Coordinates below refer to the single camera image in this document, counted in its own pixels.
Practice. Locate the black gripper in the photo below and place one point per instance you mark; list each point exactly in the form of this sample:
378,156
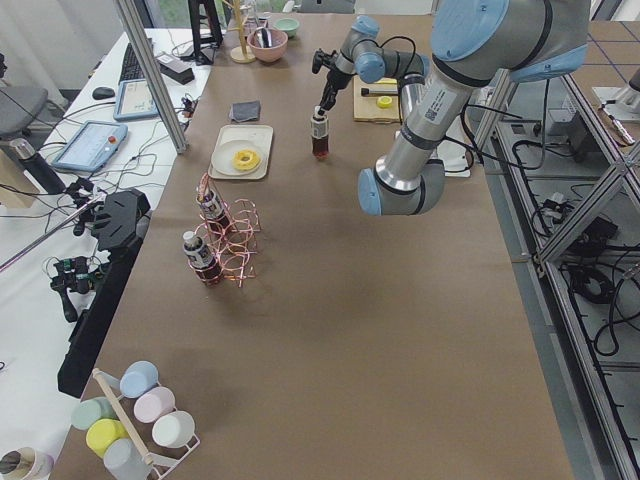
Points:
332,83

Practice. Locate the tea bottle taken from rack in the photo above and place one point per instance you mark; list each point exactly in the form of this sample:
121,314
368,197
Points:
320,134

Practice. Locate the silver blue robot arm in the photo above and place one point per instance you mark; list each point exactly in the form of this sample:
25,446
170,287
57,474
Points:
470,42

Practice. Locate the cream serving tray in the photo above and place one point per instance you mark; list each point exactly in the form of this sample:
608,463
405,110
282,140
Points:
261,135

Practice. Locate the tea bottle front right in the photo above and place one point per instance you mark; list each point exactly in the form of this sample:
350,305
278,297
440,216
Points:
213,210

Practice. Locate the tea bottle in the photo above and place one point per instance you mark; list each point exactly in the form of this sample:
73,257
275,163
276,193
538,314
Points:
201,258
213,210

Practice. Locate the tea bottle front left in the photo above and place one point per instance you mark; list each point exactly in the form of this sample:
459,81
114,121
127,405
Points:
201,258

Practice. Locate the steel muddler black tip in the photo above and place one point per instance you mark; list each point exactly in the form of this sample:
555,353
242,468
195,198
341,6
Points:
373,92

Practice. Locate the wooden cutting board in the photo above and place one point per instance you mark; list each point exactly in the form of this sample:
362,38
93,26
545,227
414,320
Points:
365,108

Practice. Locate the half lemon slice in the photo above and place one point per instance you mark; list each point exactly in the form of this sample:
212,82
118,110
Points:
384,102

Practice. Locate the mint green bowl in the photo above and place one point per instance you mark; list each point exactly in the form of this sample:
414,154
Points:
289,26

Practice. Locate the steel ice scoop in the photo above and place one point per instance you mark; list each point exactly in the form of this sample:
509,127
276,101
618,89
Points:
263,37

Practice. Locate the wooden mug tree stand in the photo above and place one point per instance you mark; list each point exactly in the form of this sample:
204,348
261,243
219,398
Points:
242,53

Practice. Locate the grey folded cloth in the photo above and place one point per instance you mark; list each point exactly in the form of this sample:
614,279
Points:
241,112

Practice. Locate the glazed donut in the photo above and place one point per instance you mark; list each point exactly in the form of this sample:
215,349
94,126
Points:
246,160

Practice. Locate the white round plate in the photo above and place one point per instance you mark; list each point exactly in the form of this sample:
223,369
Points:
223,154

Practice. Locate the black keyboard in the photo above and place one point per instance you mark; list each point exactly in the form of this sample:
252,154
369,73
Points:
131,69

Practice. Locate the black computer mouse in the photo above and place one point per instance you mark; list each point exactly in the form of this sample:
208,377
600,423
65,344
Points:
103,93

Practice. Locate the teach pendant tablet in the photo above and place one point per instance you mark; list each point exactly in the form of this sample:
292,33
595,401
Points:
91,147

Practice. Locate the grey office chair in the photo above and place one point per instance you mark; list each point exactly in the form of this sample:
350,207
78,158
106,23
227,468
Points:
20,107

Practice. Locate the black thermos bottle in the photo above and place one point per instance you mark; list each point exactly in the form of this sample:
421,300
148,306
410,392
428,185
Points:
36,166

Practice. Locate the blue cup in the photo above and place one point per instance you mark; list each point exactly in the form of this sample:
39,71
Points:
140,377

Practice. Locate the pink cup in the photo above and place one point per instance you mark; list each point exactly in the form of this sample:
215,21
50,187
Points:
154,404

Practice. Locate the white cup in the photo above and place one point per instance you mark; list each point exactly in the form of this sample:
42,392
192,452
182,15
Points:
173,430

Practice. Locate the green cup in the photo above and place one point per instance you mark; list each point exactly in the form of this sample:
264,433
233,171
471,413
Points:
87,412

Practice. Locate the yellow cup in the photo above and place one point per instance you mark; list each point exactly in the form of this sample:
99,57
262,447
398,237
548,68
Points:
103,433

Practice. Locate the grey cup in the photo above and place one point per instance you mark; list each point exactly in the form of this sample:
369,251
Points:
124,462

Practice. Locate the paper tape roll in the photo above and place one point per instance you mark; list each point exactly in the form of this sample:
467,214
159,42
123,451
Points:
26,463

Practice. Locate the copper wire bottle rack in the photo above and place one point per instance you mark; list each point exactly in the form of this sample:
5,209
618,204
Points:
237,245

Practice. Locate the aluminium frame post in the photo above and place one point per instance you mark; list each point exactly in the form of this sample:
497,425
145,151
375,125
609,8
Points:
135,30

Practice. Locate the black camera stand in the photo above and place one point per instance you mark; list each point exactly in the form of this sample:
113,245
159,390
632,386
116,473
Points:
93,296

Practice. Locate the white wire cup rack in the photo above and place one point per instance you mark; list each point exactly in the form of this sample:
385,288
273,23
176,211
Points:
163,461

